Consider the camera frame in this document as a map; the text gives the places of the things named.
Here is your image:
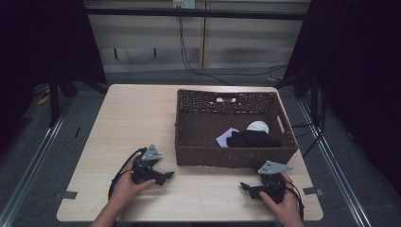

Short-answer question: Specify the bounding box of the black wall cable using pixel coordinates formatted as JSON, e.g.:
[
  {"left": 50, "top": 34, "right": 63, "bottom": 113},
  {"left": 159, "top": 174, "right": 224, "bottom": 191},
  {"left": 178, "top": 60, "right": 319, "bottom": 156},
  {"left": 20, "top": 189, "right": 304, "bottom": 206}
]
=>
[{"left": 177, "top": 15, "right": 288, "bottom": 87}]

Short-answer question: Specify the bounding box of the white paper sheet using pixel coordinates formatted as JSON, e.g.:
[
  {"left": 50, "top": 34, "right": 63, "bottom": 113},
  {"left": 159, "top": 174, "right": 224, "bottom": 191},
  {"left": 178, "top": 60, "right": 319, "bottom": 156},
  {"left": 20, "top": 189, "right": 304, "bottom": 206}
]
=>
[{"left": 215, "top": 127, "right": 241, "bottom": 148}]

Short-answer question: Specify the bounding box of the yellow object on floor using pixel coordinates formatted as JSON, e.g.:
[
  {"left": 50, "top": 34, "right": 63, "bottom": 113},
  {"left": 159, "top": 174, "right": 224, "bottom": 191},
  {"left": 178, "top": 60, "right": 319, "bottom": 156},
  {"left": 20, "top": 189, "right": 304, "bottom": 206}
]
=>
[{"left": 35, "top": 94, "right": 51, "bottom": 107}]

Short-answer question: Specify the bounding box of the person's right hand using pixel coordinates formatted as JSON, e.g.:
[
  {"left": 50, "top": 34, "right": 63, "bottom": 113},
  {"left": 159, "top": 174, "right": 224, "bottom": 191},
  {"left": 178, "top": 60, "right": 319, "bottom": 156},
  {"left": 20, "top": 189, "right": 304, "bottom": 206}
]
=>
[{"left": 258, "top": 172, "right": 305, "bottom": 223}]

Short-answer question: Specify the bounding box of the white wall socket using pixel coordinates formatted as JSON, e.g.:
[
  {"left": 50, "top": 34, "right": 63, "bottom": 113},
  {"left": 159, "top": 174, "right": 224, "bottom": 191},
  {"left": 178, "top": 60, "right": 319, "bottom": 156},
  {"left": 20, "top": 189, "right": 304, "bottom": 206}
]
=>
[{"left": 171, "top": 0, "right": 197, "bottom": 10}]

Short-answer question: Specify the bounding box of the black cloth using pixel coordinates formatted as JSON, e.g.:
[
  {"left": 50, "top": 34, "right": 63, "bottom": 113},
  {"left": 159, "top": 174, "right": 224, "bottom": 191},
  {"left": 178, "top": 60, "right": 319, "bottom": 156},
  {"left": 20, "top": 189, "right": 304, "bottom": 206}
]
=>
[{"left": 225, "top": 129, "right": 284, "bottom": 148}]

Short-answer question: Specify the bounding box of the dark curtain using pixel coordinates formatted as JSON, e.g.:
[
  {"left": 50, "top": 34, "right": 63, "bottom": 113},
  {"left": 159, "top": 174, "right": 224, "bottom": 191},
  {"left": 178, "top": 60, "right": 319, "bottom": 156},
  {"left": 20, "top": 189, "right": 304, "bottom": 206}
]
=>
[
  {"left": 283, "top": 0, "right": 401, "bottom": 197},
  {"left": 0, "top": 0, "right": 108, "bottom": 152}
]

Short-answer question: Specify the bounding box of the black metal stand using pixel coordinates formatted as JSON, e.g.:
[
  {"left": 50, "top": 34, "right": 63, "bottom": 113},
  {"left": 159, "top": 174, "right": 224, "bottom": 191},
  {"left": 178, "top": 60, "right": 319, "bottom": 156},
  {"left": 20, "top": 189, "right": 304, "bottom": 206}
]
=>
[
  {"left": 273, "top": 70, "right": 321, "bottom": 122},
  {"left": 47, "top": 70, "right": 78, "bottom": 129}
]

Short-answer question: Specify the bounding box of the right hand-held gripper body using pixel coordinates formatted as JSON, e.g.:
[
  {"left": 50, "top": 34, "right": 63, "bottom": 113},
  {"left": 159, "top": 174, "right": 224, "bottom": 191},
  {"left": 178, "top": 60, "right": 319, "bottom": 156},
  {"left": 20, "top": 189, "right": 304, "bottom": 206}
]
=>
[{"left": 257, "top": 160, "right": 294, "bottom": 204}]

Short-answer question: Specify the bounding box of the right hand-held gripper black cable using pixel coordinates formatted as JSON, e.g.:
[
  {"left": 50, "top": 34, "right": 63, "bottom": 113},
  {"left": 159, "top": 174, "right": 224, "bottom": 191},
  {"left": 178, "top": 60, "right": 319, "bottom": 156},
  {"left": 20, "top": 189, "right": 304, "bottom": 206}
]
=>
[{"left": 284, "top": 181, "right": 306, "bottom": 221}]

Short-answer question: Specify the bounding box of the white cloth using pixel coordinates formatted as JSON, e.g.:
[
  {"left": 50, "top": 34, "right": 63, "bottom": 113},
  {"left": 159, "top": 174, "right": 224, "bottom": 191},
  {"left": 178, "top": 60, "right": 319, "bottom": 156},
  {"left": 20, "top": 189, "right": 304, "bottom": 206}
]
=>
[{"left": 246, "top": 120, "right": 270, "bottom": 135}]

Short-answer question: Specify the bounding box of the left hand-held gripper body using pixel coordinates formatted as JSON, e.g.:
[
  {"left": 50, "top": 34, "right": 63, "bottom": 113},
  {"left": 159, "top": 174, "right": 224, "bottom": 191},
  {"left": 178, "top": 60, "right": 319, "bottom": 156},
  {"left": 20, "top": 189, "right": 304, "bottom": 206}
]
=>
[{"left": 130, "top": 144, "right": 164, "bottom": 185}]

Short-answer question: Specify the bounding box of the person's left hand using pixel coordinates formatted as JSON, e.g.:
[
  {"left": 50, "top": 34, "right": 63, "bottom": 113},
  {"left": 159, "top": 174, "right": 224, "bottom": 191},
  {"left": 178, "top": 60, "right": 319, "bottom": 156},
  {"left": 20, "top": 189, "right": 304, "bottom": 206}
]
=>
[{"left": 110, "top": 154, "right": 157, "bottom": 209}]

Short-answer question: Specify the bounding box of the brown woven basket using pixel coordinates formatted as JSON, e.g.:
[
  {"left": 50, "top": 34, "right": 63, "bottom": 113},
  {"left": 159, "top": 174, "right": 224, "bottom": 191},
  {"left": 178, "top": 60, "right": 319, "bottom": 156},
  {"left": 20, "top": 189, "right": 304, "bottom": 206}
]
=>
[{"left": 174, "top": 88, "right": 300, "bottom": 170}]

